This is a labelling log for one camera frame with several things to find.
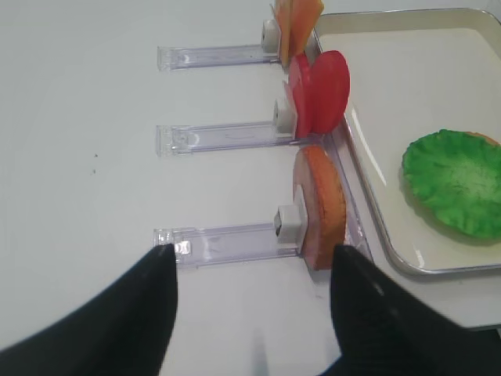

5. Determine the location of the ham slice in holder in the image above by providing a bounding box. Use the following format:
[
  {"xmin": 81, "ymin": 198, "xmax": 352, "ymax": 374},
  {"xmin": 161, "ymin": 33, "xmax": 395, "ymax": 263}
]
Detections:
[{"xmin": 293, "ymin": 145, "xmax": 347, "ymax": 270}]

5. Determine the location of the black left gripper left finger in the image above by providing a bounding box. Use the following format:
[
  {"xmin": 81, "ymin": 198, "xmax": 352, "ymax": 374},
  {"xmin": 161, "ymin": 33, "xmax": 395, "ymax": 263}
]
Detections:
[{"xmin": 1, "ymin": 244, "xmax": 178, "ymax": 375}]

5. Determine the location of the bread slice under lettuce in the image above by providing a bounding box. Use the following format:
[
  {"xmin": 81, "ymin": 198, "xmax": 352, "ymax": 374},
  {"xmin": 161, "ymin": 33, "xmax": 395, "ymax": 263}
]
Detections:
[{"xmin": 406, "ymin": 131, "xmax": 501, "ymax": 232}]

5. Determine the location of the red tomato slice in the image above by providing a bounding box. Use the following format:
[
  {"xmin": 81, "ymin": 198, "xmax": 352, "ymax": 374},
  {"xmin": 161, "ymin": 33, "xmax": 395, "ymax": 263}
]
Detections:
[
  {"xmin": 311, "ymin": 50, "xmax": 350, "ymax": 135},
  {"xmin": 287, "ymin": 52, "xmax": 312, "ymax": 139}
]

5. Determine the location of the clear holder rail for tomato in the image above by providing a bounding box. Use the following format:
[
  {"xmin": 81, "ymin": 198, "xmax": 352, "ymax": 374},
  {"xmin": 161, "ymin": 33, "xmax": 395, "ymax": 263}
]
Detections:
[{"xmin": 155, "ymin": 97, "xmax": 333, "ymax": 157}]

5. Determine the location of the white rectangular tray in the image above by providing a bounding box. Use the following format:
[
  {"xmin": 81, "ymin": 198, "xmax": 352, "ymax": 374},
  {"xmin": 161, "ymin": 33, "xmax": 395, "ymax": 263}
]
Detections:
[{"xmin": 315, "ymin": 2, "xmax": 500, "ymax": 275}]

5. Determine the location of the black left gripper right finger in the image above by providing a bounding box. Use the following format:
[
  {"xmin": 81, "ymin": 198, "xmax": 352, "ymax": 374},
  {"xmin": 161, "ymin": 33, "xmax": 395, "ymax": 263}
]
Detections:
[{"xmin": 324, "ymin": 244, "xmax": 500, "ymax": 375}]

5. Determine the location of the green lettuce leaf on bread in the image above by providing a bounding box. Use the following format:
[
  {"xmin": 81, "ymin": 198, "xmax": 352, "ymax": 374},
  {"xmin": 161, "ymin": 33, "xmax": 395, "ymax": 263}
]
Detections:
[{"xmin": 402, "ymin": 128, "xmax": 501, "ymax": 238}]

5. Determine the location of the red tomato slice back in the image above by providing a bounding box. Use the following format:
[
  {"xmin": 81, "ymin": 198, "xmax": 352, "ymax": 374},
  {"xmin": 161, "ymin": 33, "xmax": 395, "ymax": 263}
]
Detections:
[{"xmin": 287, "ymin": 52, "xmax": 312, "ymax": 139}]

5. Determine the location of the clear holder rail for cheese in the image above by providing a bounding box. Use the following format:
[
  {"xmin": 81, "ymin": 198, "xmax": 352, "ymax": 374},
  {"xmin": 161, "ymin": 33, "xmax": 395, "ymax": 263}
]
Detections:
[{"xmin": 157, "ymin": 19, "xmax": 281, "ymax": 72}]

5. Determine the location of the red tomato slice front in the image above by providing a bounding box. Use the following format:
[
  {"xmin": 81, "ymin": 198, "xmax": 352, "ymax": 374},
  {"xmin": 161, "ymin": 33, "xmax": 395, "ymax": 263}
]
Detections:
[{"xmin": 311, "ymin": 50, "xmax": 350, "ymax": 135}]

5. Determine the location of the clear holder rail for ham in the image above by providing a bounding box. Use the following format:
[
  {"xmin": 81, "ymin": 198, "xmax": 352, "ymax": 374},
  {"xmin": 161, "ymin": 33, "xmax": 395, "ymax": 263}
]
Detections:
[{"xmin": 153, "ymin": 135, "xmax": 373, "ymax": 268}]

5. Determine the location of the orange cheese slice front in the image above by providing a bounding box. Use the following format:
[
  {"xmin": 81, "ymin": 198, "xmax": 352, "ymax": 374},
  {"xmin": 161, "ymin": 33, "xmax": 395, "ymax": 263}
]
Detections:
[{"xmin": 289, "ymin": 0, "xmax": 324, "ymax": 58}]

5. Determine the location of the orange cheese slice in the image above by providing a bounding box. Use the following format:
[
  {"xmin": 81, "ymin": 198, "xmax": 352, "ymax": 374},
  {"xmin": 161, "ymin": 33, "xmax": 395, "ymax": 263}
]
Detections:
[
  {"xmin": 272, "ymin": 0, "xmax": 293, "ymax": 69},
  {"xmin": 289, "ymin": 0, "xmax": 324, "ymax": 58}
]

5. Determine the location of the orange cheese slice back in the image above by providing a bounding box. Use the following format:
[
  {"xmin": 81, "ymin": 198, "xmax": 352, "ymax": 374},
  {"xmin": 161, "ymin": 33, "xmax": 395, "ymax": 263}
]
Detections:
[{"xmin": 272, "ymin": 0, "xmax": 293, "ymax": 69}]

